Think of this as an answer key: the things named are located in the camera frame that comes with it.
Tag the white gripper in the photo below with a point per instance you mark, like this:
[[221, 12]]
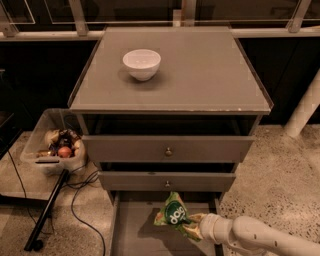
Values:
[[205, 227]]

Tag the green rice chip bag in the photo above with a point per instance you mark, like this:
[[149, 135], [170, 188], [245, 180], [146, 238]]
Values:
[[175, 214]]

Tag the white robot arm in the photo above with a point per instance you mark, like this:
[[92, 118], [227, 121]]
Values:
[[248, 236]]

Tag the grey bottom drawer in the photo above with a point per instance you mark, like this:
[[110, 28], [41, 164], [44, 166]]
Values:
[[134, 233]]

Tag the grey drawer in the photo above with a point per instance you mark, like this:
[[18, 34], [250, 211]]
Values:
[[166, 181], [167, 149], [134, 233]]

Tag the grey drawer cabinet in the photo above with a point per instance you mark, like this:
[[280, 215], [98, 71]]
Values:
[[204, 86]]

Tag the grey middle drawer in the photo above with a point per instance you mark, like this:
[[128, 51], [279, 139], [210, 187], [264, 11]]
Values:
[[166, 181]]

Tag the grey top drawer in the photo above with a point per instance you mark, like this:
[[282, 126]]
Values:
[[167, 149]]

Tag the red apple in bin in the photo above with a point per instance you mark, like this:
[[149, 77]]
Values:
[[64, 152]]

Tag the clear plastic storage bin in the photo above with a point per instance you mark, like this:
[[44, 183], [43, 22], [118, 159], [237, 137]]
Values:
[[56, 128]]

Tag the black metal stand leg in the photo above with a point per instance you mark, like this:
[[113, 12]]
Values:
[[33, 242]]

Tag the white ceramic bowl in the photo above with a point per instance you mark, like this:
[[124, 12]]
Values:
[[142, 64]]

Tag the white diagonal post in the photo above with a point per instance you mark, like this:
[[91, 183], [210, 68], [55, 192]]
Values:
[[305, 108]]

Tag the white railing frame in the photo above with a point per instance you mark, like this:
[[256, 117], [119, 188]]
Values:
[[60, 19]]

